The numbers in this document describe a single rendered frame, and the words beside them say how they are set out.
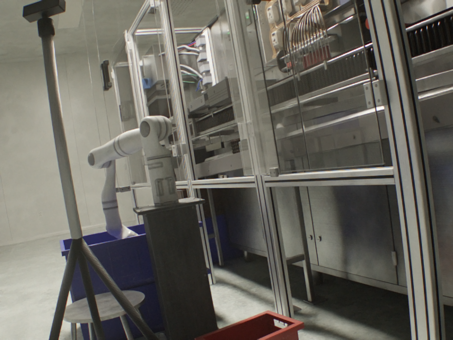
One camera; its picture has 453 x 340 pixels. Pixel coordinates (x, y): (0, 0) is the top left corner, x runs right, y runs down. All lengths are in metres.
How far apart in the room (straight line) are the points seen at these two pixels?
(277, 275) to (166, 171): 0.58
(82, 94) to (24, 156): 1.29
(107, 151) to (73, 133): 5.00
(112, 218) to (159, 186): 0.43
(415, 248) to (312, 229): 0.99
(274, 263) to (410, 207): 0.76
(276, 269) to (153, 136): 0.68
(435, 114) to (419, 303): 0.45
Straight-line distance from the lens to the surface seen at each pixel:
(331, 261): 1.94
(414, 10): 1.66
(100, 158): 1.89
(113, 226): 1.95
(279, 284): 1.70
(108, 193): 1.95
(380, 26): 1.07
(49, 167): 6.79
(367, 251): 1.73
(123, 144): 1.75
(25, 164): 6.80
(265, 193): 1.62
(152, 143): 1.59
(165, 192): 1.59
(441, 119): 1.05
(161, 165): 1.59
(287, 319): 1.50
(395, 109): 1.04
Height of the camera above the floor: 0.67
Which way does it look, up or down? 2 degrees down
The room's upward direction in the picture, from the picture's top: 9 degrees counter-clockwise
